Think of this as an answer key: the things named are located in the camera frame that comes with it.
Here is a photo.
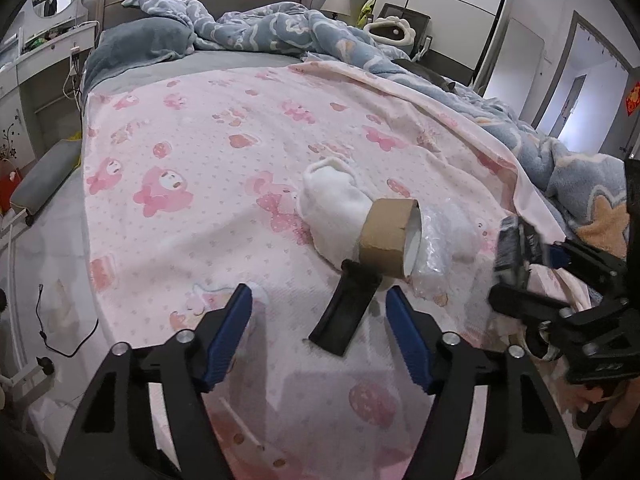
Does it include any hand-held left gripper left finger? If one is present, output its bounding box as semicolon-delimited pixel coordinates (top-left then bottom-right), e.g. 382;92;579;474
56;283;253;480

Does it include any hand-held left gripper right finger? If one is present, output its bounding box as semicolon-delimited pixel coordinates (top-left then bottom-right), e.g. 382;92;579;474
385;286;583;480

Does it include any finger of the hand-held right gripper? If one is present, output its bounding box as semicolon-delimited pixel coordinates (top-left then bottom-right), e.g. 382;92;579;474
547;237;640;306
488;284;640;386

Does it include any black white striped packet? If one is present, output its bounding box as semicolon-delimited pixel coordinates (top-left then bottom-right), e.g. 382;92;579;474
492;216;551;288

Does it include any black plastic piece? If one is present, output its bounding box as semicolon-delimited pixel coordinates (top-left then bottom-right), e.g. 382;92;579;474
307;258;383;357

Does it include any clear plastic wrap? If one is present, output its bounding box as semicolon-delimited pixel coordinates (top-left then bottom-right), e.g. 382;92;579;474
407;210;483;296

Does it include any cardboard tape roll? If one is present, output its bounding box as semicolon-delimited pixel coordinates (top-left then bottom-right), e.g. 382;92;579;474
357;198;423;279

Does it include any white fluffy sock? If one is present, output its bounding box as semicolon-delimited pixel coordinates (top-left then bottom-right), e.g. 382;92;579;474
296;157;376;267

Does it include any pink printed blanket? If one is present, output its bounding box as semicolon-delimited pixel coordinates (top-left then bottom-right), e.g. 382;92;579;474
82;62;593;480

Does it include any grey cushioned stool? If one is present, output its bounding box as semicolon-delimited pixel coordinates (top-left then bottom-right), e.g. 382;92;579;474
11;139;83;226

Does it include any dark grey cloth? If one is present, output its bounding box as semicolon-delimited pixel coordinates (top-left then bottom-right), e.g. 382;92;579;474
395;57;456;93

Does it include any yellow plastic bag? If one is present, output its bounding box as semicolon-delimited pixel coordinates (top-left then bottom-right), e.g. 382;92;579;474
67;127;83;168

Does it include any grey bed sheet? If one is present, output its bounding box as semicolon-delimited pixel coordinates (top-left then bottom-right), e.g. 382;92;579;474
82;52;301;106

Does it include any cream green plush pet bed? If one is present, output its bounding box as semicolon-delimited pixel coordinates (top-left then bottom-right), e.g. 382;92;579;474
362;16;418;58

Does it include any grey blue pillow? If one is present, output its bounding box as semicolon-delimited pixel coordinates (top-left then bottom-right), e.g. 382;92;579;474
82;17;196;96

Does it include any white dressing table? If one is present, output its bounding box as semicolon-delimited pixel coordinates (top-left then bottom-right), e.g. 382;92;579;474
0;12;98;161

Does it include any blue cloud pattern duvet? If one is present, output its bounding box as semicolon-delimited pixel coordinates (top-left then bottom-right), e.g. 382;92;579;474
122;0;633;246

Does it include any bedside lamp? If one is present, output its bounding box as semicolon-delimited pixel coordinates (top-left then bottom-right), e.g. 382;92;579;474
320;0;353;21

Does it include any oval mirror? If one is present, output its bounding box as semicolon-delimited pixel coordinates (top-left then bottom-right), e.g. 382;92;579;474
31;0;76;18

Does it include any black cable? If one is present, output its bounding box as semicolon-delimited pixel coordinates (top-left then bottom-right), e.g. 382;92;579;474
36;284;101;358

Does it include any grey door frame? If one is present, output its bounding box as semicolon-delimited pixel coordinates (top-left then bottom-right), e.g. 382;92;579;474
532;10;635;143

